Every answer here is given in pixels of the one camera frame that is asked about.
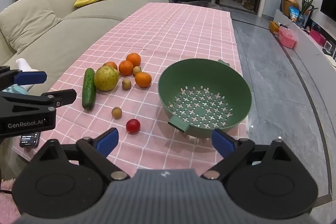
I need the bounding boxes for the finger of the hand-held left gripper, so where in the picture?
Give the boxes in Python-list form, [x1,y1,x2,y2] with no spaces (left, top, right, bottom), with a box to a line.
[0,66,48,92]
[0,89,77,119]

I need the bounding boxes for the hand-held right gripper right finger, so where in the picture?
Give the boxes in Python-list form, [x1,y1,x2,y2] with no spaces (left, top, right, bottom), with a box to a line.
[201,128,297,181]

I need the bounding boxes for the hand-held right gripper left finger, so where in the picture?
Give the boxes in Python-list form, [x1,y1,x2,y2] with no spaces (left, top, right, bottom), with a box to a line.
[39,127,131,181]

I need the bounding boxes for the red tomato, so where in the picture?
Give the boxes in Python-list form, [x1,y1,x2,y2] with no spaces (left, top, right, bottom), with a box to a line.
[126,119,141,134]

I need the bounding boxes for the green cucumber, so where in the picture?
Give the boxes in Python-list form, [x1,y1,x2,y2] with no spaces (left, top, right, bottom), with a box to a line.
[82,68,96,111]

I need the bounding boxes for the yellow-green pear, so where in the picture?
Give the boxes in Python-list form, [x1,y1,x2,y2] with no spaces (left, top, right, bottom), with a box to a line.
[94,66,120,91]

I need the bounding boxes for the green plate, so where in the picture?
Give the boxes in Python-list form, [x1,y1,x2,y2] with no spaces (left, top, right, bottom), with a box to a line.
[157,58,253,138]

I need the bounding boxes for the white bottle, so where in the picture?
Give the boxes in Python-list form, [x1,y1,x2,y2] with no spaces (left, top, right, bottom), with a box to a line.
[15,58,40,90]

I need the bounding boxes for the black smartphone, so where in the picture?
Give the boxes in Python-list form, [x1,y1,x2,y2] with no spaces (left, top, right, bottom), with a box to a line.
[20,132,41,148]

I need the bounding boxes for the light blue cloth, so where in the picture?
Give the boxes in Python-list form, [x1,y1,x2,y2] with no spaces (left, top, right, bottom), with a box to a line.
[8,85,28,94]

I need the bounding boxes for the beige sofa cushion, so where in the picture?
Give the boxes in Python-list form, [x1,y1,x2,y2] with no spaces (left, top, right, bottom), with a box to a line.
[0,0,63,54]

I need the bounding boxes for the grey-green sofa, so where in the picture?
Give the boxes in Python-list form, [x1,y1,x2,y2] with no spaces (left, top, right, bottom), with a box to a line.
[0,0,170,180]

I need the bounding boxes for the pink fluffy rug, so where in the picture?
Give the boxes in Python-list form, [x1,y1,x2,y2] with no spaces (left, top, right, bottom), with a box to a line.
[0,179,21,220]

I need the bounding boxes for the pink checked tablecloth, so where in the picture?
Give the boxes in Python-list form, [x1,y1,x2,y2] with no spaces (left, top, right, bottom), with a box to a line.
[12,2,248,169]

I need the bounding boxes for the pink box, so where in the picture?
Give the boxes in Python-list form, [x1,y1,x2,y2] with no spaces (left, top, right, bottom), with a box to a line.
[278,26,298,49]

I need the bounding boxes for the grey television cabinet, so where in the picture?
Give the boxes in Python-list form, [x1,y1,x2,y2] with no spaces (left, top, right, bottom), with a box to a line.
[273,9,336,98]

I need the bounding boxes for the orange box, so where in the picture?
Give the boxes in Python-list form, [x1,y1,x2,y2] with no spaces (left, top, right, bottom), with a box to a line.
[268,21,281,35]

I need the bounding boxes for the magenta box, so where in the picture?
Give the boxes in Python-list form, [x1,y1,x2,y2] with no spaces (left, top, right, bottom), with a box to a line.
[310,28,327,46]

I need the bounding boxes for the green potted plant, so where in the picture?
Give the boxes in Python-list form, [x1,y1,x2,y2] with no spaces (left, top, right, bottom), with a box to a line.
[298,0,322,16]

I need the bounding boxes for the white picture frame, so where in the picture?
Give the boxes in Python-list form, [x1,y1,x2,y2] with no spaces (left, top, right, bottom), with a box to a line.
[324,40,336,54]

